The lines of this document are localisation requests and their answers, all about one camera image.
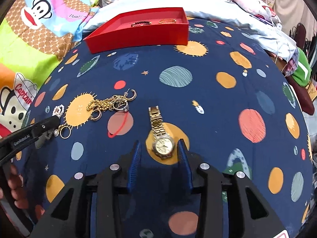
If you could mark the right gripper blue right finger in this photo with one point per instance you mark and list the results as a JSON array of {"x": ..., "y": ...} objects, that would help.
[{"x": 184, "y": 166}]

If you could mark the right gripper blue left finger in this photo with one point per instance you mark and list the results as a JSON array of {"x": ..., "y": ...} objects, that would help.
[{"x": 134, "y": 163}]

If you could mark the gold wrist watch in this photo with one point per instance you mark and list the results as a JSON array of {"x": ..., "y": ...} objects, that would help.
[{"x": 163, "y": 144}]

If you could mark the red jewelry tray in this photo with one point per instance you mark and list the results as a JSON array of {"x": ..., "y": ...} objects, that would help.
[{"x": 157, "y": 26}]

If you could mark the left human hand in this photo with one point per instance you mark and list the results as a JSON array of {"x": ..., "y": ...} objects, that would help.
[{"x": 15, "y": 182}]

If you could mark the navy planet print bedsheet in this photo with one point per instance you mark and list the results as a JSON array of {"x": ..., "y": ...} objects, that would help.
[{"x": 222, "y": 94}]

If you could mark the gold hoop earring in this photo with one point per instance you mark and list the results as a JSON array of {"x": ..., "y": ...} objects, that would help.
[{"x": 130, "y": 95}]

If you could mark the colourful monkey cartoon blanket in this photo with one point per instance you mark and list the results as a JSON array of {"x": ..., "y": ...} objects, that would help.
[{"x": 35, "y": 37}]

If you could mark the green cloth item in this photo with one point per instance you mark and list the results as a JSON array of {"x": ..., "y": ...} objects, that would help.
[{"x": 302, "y": 74}]

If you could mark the light blue quilt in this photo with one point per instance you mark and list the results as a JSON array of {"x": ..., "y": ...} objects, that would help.
[{"x": 269, "y": 38}]

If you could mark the pink plush toy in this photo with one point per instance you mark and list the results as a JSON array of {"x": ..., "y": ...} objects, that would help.
[{"x": 260, "y": 10}]

